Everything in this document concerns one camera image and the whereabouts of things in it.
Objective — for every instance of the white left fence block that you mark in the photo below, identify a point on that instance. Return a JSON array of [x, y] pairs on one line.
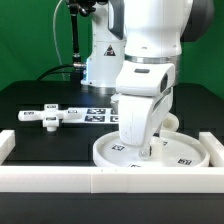
[[7, 143]]

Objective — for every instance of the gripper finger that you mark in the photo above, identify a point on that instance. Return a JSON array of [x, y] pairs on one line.
[[145, 152]]

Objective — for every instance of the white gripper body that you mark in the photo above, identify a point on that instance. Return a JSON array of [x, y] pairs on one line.
[[146, 96]]

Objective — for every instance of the white round table top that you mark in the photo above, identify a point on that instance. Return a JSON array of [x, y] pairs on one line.
[[170, 149]]

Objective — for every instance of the black camera pole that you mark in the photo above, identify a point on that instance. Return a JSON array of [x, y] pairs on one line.
[[83, 8]]

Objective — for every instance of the white fiducial marker sheet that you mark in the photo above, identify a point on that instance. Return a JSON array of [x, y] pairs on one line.
[[92, 116]]

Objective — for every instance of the white cross-shaped table base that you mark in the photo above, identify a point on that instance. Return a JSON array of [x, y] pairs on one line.
[[50, 116]]

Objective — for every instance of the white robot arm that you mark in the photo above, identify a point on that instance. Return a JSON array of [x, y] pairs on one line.
[[136, 53]]

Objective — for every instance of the white right fence block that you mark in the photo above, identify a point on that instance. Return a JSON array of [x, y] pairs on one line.
[[214, 148]]

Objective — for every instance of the white fence block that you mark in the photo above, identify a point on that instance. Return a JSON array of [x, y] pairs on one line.
[[214, 148], [7, 143]]

